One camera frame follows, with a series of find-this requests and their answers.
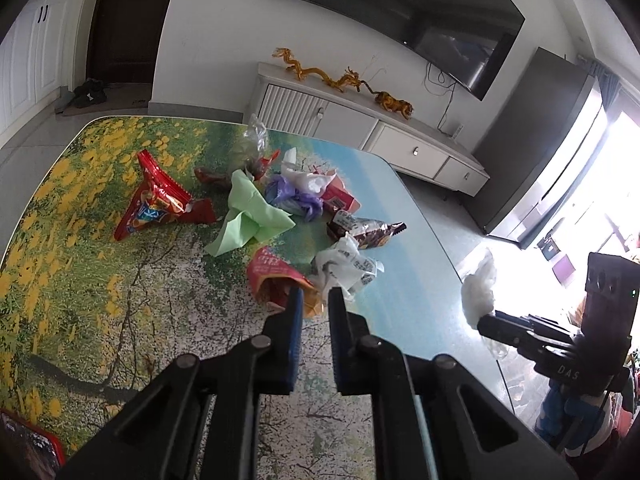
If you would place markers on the landscape print table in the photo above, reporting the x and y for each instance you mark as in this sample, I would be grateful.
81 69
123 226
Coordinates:
100 285

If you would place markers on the grey curtain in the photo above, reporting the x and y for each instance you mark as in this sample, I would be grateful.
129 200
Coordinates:
607 85

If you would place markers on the purple box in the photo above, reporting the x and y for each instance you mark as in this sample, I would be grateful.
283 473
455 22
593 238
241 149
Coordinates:
567 270

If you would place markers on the purple plastic bag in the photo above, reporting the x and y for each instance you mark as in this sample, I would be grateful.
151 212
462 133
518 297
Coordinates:
286 195

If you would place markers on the green paper napkin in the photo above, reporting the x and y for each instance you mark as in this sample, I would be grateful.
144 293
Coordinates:
250 210

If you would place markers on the white printed plastic wrapper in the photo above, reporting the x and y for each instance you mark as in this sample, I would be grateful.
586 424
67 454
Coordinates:
345 265

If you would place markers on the large red snack bag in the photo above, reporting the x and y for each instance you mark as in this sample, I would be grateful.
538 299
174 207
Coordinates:
150 205

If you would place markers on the brown snack wrapper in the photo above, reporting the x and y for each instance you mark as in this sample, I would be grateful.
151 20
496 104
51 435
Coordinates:
370 232

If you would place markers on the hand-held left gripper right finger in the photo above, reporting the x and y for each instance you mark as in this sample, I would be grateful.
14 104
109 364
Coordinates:
337 330

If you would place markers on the white plastic bag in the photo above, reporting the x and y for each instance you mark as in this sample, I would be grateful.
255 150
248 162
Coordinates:
477 290

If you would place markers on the dark red wrapper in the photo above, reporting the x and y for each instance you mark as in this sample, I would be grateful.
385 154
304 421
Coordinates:
210 176

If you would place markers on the golden tiger figurine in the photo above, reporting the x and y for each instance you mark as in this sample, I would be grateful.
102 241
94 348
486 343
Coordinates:
395 104

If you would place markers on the grey refrigerator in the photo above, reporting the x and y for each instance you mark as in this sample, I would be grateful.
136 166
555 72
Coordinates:
540 135

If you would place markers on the black wall television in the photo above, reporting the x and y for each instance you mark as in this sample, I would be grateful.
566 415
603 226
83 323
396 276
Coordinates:
400 5

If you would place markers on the white tissue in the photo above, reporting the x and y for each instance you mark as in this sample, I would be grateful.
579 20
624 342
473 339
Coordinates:
305 177

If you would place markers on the blue white plush toy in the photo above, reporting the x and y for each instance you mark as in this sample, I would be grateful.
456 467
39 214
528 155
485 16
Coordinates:
565 420

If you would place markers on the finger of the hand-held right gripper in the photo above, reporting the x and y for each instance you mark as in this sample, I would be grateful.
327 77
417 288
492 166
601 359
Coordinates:
500 332
530 319

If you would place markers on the white built-in cabinet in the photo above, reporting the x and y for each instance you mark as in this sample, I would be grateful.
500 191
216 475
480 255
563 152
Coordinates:
35 60

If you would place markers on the black shoes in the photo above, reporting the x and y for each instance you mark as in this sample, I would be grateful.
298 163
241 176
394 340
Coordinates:
90 94

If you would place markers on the red and white packet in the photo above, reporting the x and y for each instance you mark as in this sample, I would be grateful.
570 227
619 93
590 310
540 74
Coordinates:
342 197

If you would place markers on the red orange snack wrapper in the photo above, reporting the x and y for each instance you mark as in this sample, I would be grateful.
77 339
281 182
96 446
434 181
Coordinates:
272 275

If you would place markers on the clear plastic bag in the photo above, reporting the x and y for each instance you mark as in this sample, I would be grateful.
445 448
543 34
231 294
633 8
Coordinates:
256 135

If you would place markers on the red edged dark object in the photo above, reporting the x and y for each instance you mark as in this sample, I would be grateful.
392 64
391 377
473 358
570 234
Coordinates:
25 445

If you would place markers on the white television cabinet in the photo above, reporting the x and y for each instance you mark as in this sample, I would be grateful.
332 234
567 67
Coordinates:
350 120

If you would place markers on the dark brown door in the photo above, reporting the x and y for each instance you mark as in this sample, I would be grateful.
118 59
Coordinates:
130 25

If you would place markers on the golden dragon figurine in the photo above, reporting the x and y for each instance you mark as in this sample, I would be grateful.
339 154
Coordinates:
320 74

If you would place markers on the small red wrapper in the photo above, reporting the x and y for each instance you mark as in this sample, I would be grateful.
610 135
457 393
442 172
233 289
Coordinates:
262 162

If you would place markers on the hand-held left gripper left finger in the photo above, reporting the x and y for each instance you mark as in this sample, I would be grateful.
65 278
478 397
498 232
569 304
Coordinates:
296 320

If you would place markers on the white power strip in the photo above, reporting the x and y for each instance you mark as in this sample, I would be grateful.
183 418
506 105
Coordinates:
456 130

